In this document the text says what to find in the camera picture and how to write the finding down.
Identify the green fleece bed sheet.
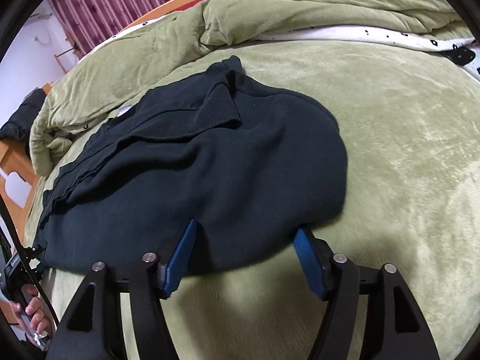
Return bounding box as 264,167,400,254
23,39,480,360

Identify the black jacket on headboard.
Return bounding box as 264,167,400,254
0,88,47,144

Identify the wooden bed frame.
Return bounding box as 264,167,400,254
0,0,339,233

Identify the black long-sleeve sweatshirt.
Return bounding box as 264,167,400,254
34,56,347,275

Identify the green quilt with floral lining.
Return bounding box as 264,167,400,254
29,0,471,176

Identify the black cable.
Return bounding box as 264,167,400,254
0,194,61,327

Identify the wooden coat rack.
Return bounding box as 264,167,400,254
54,35,85,74

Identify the person's left hand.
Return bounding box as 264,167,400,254
10,296,53,336

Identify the white floral pillow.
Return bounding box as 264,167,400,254
440,38,480,81

